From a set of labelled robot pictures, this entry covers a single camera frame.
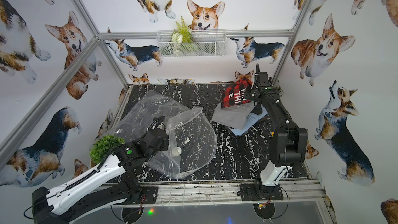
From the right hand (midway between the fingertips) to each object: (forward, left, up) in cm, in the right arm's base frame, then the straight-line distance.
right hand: (246, 91), depth 88 cm
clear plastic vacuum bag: (-22, +32, -20) cm, 44 cm away
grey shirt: (-10, +7, -10) cm, 16 cm away
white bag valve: (-27, +39, -19) cm, 52 cm away
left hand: (-24, +42, -4) cm, 48 cm away
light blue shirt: (-11, -3, -14) cm, 18 cm away
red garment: (+2, +6, -5) cm, 8 cm away
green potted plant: (-32, +71, -3) cm, 78 cm away
